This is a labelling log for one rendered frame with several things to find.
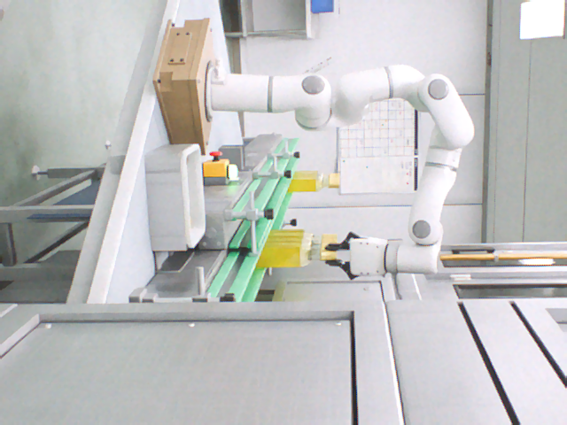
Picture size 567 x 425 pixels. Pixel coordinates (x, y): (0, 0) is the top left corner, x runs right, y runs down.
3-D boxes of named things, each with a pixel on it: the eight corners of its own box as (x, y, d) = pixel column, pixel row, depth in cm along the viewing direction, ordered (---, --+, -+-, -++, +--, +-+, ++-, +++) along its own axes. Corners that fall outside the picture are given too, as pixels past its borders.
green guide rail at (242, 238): (229, 249, 181) (259, 248, 181) (228, 244, 181) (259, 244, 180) (284, 154, 351) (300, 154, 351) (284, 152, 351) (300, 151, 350)
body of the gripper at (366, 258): (395, 272, 190) (355, 269, 194) (394, 235, 188) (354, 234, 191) (389, 281, 183) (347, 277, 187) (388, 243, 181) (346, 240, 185)
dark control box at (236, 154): (218, 171, 242) (242, 170, 241) (216, 148, 240) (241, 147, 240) (222, 166, 250) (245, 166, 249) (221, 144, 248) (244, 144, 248)
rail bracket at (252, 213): (226, 258, 177) (275, 257, 176) (221, 192, 173) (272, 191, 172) (228, 254, 180) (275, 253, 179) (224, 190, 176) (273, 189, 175)
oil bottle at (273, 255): (233, 268, 191) (311, 267, 189) (232, 248, 190) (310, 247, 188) (236, 263, 196) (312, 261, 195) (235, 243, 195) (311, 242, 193)
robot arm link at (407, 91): (387, 61, 174) (443, 51, 175) (376, 72, 187) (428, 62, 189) (398, 116, 174) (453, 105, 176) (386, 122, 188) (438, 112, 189)
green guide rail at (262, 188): (227, 220, 180) (258, 220, 179) (227, 217, 179) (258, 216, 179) (283, 139, 350) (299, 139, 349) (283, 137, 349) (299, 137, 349)
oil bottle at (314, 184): (272, 193, 296) (339, 191, 293) (272, 180, 294) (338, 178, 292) (274, 190, 301) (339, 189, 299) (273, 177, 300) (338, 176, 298)
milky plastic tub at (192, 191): (153, 251, 159) (191, 251, 158) (145, 153, 153) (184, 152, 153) (172, 232, 175) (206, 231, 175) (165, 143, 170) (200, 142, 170)
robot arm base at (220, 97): (203, 72, 169) (267, 74, 169) (210, 47, 179) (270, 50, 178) (206, 126, 179) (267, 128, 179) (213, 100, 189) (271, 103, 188)
